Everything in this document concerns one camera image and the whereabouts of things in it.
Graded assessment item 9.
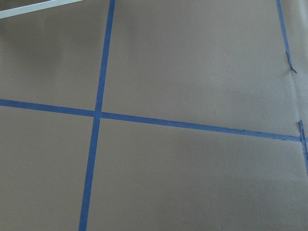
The white wire cup rack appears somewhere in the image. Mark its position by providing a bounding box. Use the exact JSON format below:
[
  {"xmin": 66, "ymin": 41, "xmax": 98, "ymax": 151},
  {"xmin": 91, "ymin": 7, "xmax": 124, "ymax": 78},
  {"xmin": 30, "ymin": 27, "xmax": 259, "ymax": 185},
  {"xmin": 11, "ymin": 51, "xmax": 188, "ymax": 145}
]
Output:
[{"xmin": 0, "ymin": 0, "xmax": 82, "ymax": 19}]

